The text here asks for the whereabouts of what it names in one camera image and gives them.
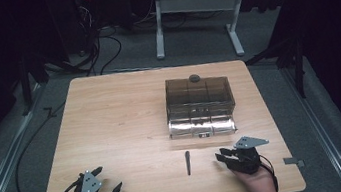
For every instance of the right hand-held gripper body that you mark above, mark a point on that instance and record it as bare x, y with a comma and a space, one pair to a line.
250, 155

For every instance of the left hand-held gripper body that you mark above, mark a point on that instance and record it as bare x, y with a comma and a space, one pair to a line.
88, 188

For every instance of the dark pen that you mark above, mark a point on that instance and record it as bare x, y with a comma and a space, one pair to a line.
188, 162

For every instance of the transparent brown storage box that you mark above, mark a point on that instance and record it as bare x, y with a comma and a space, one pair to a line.
200, 108

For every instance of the person's right hand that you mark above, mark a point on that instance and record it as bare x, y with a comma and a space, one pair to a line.
259, 186

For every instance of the round dark knob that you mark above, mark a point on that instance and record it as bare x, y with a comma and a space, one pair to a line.
194, 78

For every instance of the black metal stand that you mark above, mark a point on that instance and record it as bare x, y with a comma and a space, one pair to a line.
31, 75
288, 59

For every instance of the white-framed desk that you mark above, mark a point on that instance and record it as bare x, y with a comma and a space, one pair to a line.
196, 3

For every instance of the grey table bracket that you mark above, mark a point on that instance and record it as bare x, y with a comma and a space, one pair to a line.
294, 161

